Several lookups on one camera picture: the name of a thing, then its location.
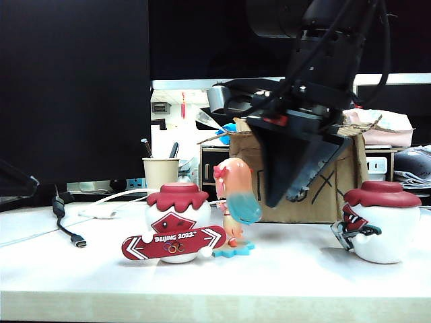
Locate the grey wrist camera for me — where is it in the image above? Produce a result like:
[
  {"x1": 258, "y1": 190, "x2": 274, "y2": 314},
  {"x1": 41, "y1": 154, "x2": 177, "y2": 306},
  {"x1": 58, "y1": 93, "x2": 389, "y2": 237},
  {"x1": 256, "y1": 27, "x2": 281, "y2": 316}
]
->
[{"x1": 206, "y1": 85, "x2": 234, "y2": 116}]

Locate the black USB-C cable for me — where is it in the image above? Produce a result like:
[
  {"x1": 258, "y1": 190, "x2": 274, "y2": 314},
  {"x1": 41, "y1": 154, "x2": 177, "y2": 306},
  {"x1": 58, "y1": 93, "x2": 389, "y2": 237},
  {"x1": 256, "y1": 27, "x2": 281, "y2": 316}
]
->
[{"x1": 51, "y1": 186, "x2": 88, "y2": 250}]

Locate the large black monitor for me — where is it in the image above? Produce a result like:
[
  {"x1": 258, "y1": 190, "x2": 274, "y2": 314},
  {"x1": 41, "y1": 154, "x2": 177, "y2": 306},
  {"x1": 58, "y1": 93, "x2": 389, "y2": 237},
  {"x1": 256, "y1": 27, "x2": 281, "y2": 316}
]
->
[{"x1": 0, "y1": 0, "x2": 152, "y2": 194}]

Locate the white jar doll with snowboard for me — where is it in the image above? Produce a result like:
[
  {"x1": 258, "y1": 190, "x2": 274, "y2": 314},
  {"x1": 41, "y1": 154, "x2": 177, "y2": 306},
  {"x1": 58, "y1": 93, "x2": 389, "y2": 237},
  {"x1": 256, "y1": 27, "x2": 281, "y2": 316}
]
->
[{"x1": 121, "y1": 183, "x2": 227, "y2": 265}]

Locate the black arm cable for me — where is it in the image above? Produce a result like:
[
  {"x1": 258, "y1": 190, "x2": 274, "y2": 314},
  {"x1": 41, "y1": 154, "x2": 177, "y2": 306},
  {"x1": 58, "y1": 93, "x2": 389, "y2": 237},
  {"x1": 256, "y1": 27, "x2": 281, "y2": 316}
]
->
[{"x1": 355, "y1": 0, "x2": 392, "y2": 106}]

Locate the pink haired girl doll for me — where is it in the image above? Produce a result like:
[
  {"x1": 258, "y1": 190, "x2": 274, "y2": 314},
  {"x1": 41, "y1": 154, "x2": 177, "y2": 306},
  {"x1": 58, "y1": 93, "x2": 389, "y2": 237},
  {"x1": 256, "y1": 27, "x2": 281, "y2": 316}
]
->
[{"x1": 213, "y1": 157, "x2": 263, "y2": 258}]

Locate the pink tissue pack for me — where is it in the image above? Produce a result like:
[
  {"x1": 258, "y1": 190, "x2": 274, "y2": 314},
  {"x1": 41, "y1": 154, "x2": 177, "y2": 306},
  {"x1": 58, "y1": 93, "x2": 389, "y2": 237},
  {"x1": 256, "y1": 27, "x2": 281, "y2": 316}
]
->
[{"x1": 343, "y1": 107, "x2": 416, "y2": 148}]

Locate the folded stack of papers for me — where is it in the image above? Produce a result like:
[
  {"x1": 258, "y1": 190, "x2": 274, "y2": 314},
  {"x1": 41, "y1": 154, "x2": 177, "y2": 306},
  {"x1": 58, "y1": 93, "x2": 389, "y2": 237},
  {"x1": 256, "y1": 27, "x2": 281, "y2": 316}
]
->
[{"x1": 393, "y1": 145, "x2": 431, "y2": 194}]

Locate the brown cardboard box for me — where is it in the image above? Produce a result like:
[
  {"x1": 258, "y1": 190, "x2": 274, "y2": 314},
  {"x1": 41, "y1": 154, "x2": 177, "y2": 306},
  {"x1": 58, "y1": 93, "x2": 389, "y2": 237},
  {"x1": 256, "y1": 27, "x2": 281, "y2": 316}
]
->
[{"x1": 197, "y1": 114, "x2": 383, "y2": 225}]

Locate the beige paper cup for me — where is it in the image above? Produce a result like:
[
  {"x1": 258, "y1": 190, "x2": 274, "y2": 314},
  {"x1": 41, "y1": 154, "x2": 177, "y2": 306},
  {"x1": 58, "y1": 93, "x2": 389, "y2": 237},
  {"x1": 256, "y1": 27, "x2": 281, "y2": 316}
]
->
[{"x1": 141, "y1": 157, "x2": 181, "y2": 191}]

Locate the white USB-C cable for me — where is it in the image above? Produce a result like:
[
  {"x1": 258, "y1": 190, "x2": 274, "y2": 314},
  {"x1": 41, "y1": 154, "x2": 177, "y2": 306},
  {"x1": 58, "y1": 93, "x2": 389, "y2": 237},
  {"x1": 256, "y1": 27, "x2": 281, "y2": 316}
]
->
[{"x1": 78, "y1": 188, "x2": 152, "y2": 220}]

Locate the white power strip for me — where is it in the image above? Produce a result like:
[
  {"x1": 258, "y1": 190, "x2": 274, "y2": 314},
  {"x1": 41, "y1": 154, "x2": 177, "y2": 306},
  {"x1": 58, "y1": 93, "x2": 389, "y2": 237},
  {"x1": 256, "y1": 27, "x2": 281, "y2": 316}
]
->
[{"x1": 66, "y1": 177, "x2": 148, "y2": 194}]

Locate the silver tipped pen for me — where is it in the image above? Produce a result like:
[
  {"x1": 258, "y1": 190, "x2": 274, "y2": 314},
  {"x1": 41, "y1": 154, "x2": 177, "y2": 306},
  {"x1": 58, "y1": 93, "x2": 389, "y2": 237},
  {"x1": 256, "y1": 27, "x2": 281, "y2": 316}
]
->
[{"x1": 140, "y1": 137, "x2": 154, "y2": 159}]

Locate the white jar doll with skates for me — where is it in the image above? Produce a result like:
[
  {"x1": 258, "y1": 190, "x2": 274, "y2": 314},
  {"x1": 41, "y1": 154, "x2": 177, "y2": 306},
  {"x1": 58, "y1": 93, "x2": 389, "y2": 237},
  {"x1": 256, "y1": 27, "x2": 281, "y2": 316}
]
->
[{"x1": 330, "y1": 180, "x2": 422, "y2": 264}]

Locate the black monitor silver bezel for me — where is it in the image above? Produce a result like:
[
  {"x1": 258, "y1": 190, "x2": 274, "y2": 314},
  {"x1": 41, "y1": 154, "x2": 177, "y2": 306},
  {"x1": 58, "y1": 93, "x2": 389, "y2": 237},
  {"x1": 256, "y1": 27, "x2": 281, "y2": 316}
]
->
[{"x1": 150, "y1": 0, "x2": 431, "y2": 91}]

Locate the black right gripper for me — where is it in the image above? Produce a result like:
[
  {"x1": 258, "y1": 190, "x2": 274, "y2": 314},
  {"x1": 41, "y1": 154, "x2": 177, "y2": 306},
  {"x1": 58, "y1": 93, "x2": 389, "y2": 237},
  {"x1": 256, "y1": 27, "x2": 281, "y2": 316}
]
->
[{"x1": 247, "y1": 30, "x2": 367, "y2": 209}]

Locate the blue wet wipes pack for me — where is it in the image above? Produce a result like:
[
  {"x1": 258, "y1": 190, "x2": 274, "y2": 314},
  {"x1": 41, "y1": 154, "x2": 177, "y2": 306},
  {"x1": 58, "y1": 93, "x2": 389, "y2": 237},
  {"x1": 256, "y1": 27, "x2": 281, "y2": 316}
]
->
[{"x1": 215, "y1": 122, "x2": 238, "y2": 147}]

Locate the white USB hub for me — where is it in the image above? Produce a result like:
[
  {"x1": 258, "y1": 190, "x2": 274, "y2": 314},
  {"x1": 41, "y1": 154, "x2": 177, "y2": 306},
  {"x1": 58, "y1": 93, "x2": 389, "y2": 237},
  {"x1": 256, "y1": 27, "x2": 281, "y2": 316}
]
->
[{"x1": 366, "y1": 156, "x2": 388, "y2": 175}]

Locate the black monitor stand leg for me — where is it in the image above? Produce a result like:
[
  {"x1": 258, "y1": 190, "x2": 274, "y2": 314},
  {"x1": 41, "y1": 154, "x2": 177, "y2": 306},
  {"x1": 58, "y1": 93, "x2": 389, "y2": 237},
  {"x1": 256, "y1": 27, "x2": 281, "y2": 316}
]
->
[{"x1": 0, "y1": 157, "x2": 42, "y2": 205}]

